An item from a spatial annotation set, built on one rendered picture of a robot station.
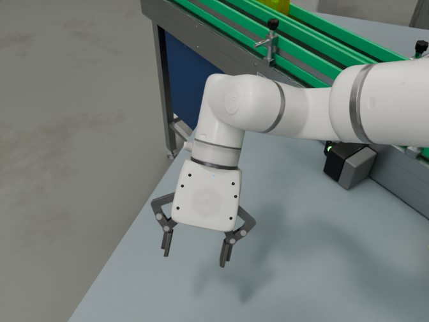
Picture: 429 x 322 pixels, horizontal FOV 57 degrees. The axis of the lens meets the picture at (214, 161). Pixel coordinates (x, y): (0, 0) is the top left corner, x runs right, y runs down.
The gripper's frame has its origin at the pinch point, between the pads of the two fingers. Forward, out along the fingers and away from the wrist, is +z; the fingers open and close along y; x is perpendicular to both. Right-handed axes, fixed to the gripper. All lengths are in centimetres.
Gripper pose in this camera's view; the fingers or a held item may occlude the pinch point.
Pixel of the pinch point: (195, 253)
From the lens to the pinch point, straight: 66.1
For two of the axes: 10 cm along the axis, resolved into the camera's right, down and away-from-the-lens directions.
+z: -2.0, 9.7, 1.4
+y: 9.8, 2.0, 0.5
